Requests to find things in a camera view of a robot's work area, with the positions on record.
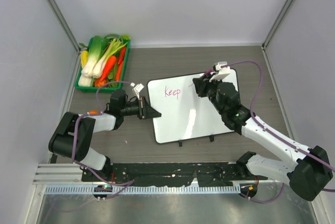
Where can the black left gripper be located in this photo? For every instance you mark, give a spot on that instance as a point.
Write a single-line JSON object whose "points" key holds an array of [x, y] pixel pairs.
{"points": [[145, 110]]}

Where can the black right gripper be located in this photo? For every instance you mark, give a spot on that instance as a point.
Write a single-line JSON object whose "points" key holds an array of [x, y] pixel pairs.
{"points": [[201, 84]]}

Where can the white whiteboard with black frame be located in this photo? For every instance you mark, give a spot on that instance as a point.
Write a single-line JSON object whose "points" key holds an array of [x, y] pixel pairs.
{"points": [[184, 115]]}

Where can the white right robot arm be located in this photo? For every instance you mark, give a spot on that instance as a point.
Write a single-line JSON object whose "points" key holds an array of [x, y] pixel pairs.
{"points": [[305, 170]]}

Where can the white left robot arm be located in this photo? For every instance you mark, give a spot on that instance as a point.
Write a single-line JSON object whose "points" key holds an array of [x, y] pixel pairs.
{"points": [[73, 135]]}

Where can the orange toy tangerine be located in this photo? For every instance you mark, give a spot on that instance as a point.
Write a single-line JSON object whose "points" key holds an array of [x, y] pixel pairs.
{"points": [[93, 112]]}

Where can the orange toy fruit in tray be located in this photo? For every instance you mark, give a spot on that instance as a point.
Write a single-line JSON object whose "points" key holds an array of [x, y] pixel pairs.
{"points": [[100, 82]]}

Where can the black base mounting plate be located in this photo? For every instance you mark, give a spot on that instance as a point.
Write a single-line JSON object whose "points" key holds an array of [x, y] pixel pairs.
{"points": [[208, 174]]}

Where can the orange toy carrot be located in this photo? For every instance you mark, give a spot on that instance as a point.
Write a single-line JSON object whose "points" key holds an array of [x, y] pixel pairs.
{"points": [[108, 67]]}

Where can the red toy chili pepper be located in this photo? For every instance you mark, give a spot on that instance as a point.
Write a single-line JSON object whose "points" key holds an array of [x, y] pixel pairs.
{"points": [[122, 55]]}

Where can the white green toy bok choy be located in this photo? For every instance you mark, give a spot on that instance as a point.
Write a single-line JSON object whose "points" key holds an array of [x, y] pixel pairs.
{"points": [[94, 52]]}

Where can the white green toy leek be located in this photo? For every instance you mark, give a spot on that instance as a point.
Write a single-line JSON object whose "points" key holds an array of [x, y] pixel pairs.
{"points": [[113, 47]]}

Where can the yellow toy corn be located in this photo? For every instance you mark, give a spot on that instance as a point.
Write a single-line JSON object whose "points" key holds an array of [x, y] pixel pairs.
{"points": [[84, 58]]}

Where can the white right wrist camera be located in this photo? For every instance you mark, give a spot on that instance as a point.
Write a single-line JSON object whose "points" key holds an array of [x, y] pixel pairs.
{"points": [[221, 70]]}

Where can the white slotted cable duct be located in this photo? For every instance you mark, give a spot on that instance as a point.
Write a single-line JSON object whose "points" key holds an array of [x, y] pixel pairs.
{"points": [[132, 190]]}

